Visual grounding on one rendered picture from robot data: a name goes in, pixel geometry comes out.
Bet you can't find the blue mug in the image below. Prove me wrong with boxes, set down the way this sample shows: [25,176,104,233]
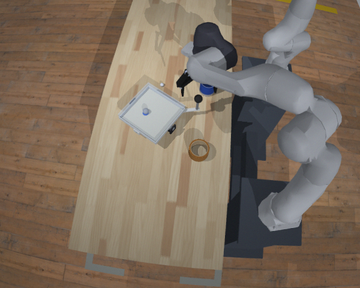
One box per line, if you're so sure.
[199,84,214,97]

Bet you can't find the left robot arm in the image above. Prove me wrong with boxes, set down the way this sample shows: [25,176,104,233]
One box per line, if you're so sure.
[181,22,342,232]

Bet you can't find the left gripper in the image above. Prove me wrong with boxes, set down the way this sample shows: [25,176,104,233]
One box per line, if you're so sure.
[176,69,217,97]

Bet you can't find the brown tape roll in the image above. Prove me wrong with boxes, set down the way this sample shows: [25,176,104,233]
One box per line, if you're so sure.
[188,139,209,162]

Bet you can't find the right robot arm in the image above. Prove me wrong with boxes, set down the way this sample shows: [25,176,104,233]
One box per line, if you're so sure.
[263,0,317,70]

